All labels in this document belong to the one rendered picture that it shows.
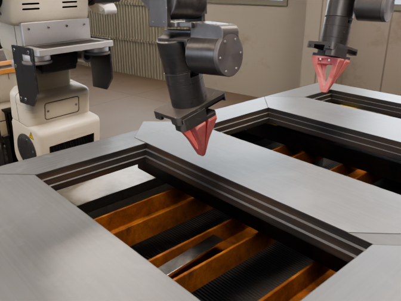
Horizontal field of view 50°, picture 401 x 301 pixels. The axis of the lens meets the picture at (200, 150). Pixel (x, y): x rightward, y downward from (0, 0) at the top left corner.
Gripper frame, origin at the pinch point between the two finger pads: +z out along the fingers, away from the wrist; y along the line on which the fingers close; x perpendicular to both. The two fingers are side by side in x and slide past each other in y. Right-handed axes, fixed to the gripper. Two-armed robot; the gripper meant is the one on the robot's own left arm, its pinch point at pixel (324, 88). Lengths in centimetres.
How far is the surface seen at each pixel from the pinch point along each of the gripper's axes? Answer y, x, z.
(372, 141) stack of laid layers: 20.1, -3.7, 10.8
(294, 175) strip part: -12.2, -4.8, 17.3
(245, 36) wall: 271, 273, -41
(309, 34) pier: 258, 183, -45
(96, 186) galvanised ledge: -23, 50, 36
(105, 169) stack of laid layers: -34, 28, 24
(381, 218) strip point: -14.9, -24.0, 18.8
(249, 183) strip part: -21.3, -1.3, 19.4
